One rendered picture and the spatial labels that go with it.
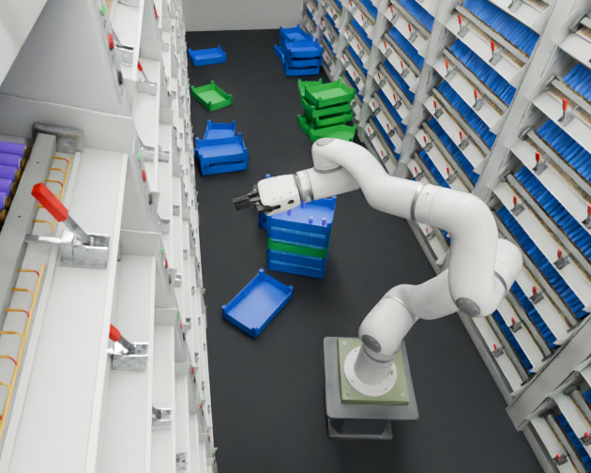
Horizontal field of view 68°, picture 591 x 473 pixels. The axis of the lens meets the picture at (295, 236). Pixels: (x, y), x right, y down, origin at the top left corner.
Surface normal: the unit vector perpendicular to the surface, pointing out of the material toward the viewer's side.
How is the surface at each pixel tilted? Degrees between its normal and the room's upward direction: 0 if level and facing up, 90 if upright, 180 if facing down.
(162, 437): 17
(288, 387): 0
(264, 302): 0
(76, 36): 90
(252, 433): 0
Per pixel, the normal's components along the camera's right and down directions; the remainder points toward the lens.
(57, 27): 0.20, 0.70
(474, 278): -0.54, -0.18
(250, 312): 0.04, -0.70
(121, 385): 0.33, -0.70
